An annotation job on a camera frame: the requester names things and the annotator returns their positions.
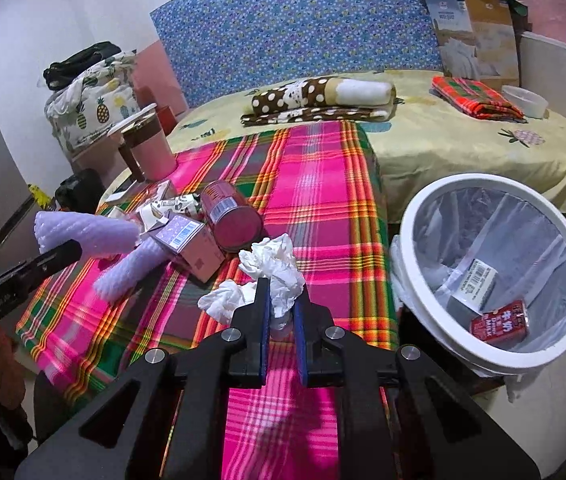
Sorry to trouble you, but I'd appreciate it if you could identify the red drink can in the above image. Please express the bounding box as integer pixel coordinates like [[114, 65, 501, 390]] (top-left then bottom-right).
[[200, 180, 264, 253]]

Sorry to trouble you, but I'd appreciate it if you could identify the pineapple print bag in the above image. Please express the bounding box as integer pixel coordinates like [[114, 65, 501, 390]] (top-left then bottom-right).
[[45, 52, 141, 158]]

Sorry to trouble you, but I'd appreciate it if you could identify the brown cardboard box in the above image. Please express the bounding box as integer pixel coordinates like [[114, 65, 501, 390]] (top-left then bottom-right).
[[414, 0, 529, 88]]

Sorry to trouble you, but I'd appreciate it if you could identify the pink cup with brown band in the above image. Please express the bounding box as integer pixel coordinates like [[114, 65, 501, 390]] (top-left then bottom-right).
[[108, 102, 178, 182]]

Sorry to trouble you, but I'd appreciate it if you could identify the blue floral headboard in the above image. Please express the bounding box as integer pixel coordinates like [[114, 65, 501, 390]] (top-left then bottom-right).
[[150, 0, 464, 108]]

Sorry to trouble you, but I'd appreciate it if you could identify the red drink carton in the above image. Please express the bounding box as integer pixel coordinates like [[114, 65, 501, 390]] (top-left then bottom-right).
[[469, 300, 531, 345]]

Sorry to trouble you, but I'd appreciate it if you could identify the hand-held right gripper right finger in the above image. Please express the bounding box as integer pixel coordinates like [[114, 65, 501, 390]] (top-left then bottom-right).
[[293, 294, 539, 480]]

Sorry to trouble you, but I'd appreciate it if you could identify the black bag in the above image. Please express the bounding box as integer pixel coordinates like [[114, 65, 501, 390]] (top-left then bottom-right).
[[44, 41, 122, 91]]

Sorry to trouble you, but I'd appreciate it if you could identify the pink plaid tablecloth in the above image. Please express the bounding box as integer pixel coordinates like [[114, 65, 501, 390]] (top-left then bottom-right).
[[15, 120, 399, 480]]

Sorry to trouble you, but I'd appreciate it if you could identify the yellow bed sheet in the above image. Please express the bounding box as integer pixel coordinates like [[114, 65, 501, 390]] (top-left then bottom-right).
[[165, 67, 566, 223]]

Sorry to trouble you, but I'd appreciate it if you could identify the wide purple foam net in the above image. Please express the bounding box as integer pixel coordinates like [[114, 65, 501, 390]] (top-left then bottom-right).
[[34, 210, 141, 261]]

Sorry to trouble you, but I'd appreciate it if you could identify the white flat card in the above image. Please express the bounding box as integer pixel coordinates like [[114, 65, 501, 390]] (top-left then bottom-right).
[[103, 182, 149, 207]]

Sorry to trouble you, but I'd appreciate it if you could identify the brown polka dot blanket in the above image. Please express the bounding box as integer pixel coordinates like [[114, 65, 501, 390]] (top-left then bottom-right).
[[240, 75, 398, 127]]

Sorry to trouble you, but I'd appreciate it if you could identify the folded red plaid cloth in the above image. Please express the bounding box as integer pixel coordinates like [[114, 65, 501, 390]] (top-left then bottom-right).
[[432, 75, 526, 121]]

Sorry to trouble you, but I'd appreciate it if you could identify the white labelled box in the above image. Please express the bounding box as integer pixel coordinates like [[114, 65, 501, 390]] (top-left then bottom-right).
[[448, 258, 499, 313]]

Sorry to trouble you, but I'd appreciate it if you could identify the large white tissue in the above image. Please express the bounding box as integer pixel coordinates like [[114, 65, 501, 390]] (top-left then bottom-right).
[[238, 234, 306, 318]]

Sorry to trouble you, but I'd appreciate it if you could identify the black box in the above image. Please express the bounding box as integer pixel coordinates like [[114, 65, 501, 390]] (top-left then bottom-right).
[[55, 169, 104, 212]]

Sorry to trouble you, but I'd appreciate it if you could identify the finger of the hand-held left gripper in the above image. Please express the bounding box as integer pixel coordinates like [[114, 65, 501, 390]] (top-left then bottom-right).
[[0, 239, 84, 302]]

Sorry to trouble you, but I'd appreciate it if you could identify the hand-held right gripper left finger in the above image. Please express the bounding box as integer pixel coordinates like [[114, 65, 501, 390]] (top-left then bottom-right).
[[15, 276, 272, 480]]

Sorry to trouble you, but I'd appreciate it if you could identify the small crumpled white tissue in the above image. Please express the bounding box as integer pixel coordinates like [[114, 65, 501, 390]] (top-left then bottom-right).
[[198, 280, 259, 323]]

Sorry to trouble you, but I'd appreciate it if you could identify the narrow purple foam net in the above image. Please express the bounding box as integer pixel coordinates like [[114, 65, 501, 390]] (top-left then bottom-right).
[[93, 237, 174, 303]]

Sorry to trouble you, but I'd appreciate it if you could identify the clear plastic bin liner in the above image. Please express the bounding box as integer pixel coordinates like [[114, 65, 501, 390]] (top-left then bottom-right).
[[390, 190, 566, 401]]

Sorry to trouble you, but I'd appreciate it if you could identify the pink cardboard box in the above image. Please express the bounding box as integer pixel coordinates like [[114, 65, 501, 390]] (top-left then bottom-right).
[[150, 212, 226, 283]]

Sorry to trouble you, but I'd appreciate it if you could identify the white round waste bin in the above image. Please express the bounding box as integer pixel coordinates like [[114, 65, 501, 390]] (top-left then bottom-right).
[[389, 173, 566, 378]]

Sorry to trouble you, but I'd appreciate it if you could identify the small red box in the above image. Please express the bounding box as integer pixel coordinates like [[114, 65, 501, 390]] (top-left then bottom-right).
[[155, 105, 179, 136]]

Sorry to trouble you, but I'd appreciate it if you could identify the white curved chair back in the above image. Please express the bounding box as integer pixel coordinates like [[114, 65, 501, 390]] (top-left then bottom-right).
[[518, 30, 566, 126]]

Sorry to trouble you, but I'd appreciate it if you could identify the white bowl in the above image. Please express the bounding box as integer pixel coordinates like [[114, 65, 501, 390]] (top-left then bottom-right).
[[502, 85, 549, 120]]

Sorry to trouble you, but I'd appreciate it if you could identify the yellow and black tag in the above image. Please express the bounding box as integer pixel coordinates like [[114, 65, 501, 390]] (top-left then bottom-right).
[[28, 182, 58, 211]]

